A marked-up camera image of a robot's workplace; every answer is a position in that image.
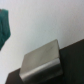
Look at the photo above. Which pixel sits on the black kcup holder drawer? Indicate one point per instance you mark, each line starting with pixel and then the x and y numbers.
pixel 51 65

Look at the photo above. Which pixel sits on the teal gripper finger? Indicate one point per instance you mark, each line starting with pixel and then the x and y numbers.
pixel 4 27

